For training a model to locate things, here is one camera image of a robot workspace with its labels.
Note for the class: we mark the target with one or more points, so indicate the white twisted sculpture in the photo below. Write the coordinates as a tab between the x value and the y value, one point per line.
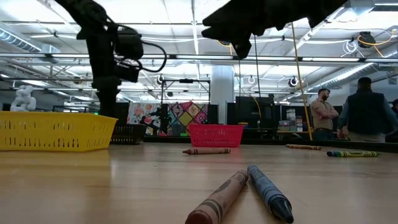
23	99

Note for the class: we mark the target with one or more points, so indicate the brown crayon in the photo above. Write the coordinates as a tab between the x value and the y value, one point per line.
217	200
206	151
303	147

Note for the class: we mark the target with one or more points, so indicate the black cabinet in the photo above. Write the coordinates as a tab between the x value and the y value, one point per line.
248	112

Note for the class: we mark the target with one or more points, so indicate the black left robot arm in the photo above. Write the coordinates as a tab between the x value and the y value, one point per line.
84	12

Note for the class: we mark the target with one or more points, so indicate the long ceiling light strip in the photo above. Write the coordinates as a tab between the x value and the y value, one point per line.
202	57

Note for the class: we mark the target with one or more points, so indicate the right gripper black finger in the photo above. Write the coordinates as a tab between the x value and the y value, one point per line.
220	18
222	33

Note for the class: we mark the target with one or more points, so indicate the colourful patchwork quilt panel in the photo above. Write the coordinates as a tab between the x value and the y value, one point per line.
186	118

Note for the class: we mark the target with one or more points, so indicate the red plastic basket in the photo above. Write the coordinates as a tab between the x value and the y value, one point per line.
216	137

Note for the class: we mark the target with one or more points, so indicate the person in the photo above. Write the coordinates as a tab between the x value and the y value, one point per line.
367	112
323	115

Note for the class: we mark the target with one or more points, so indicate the silver ventilation duct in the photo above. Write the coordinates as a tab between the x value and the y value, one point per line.
15	40
342	74

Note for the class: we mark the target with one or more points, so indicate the blue crayon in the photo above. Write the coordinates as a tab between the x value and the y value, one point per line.
267	193

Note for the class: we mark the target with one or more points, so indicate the green crayon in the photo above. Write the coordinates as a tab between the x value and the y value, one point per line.
353	153

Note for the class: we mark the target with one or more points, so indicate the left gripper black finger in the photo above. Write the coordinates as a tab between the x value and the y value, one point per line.
108	104

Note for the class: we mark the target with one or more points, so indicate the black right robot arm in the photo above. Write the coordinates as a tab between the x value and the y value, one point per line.
311	12

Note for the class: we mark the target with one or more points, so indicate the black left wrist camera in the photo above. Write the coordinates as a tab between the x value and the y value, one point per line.
127	73

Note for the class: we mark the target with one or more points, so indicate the stacked storage boxes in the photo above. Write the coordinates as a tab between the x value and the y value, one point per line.
290	119

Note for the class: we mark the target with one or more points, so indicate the white round column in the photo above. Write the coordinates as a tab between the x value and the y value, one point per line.
222	93

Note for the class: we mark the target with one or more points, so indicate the yellow plastic basket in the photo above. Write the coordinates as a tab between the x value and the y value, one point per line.
46	130

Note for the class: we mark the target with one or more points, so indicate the black plastic basket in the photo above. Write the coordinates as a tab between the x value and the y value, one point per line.
129	135

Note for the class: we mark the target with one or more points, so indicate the black gantry frame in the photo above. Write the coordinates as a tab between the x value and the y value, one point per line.
186	81

